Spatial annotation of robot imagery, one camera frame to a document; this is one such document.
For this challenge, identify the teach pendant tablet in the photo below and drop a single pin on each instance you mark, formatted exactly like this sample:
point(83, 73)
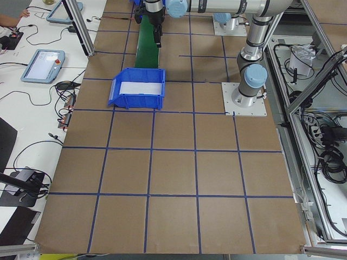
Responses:
point(44, 66)
point(58, 15)

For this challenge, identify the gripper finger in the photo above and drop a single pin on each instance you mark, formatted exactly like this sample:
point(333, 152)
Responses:
point(157, 33)

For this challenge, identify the far teach pendant tablet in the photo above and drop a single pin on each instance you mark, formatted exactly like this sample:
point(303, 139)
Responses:
point(58, 15)

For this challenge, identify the green conveyor belt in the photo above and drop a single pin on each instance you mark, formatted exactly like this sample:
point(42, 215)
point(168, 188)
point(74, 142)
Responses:
point(147, 55)

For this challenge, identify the person's hand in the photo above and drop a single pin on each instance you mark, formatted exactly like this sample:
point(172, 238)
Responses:
point(24, 13)

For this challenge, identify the brown paper table mat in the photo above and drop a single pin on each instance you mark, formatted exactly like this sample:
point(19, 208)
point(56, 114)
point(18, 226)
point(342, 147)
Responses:
point(186, 179)

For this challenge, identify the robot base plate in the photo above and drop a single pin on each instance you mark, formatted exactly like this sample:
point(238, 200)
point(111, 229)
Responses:
point(240, 32)
point(235, 104)

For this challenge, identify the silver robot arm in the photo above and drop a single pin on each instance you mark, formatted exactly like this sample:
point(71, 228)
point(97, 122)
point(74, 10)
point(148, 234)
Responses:
point(253, 75)
point(228, 21)

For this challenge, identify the black power adapter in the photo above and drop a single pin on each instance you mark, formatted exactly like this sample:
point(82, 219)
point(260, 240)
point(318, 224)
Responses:
point(71, 29)

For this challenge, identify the near teach pendant tablet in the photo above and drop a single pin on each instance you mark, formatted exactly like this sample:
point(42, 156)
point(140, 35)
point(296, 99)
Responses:
point(44, 66)

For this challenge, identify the left blue plastic bin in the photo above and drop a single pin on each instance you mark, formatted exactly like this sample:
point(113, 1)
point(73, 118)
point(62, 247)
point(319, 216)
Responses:
point(138, 88)

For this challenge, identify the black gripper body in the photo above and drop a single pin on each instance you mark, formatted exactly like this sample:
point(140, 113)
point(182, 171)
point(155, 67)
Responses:
point(155, 17)

